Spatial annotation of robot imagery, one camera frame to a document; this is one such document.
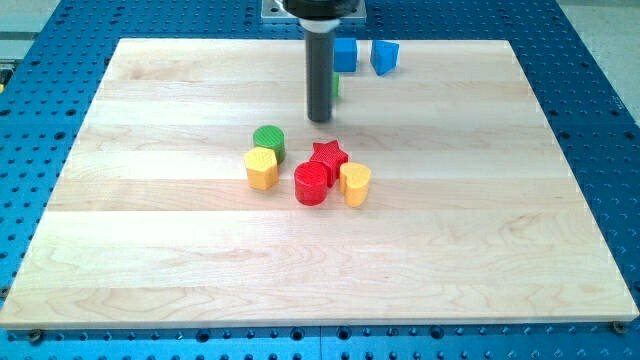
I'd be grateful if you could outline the silver mounting plate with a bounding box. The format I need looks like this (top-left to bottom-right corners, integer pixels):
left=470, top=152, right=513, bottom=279
left=260, top=0, right=367, bottom=23

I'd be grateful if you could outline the yellow heart block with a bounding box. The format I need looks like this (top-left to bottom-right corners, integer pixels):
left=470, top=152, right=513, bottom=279
left=339, top=162, right=372, bottom=207

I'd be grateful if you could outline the blue cube block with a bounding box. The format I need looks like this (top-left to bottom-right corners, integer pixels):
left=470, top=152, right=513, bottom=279
left=333, top=38, right=358, bottom=72

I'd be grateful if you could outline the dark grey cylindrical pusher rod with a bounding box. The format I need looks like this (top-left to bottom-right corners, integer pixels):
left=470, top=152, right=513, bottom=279
left=299, top=18, right=340, bottom=123

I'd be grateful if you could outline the red cylinder block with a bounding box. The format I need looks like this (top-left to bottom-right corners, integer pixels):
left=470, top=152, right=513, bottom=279
left=294, top=161, right=328, bottom=206

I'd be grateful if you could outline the yellow pentagon block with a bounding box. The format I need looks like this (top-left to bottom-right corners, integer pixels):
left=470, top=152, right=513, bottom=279
left=244, top=147, right=279, bottom=190

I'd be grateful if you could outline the green cylinder block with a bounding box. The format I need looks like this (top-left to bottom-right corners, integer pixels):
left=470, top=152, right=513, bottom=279
left=252, top=125, right=286, bottom=164

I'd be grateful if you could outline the blue triangular block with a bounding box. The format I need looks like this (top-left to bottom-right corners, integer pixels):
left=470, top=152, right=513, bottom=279
left=370, top=40, right=400, bottom=76

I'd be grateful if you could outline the red star block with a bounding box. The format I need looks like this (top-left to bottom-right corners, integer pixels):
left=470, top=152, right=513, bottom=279
left=310, top=140, right=349, bottom=188

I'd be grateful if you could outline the light wooden board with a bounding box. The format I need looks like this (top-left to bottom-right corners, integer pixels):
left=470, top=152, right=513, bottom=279
left=1, top=38, right=638, bottom=330

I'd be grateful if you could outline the green star block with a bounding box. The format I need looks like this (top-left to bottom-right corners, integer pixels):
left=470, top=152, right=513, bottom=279
left=332, top=72, right=340, bottom=98

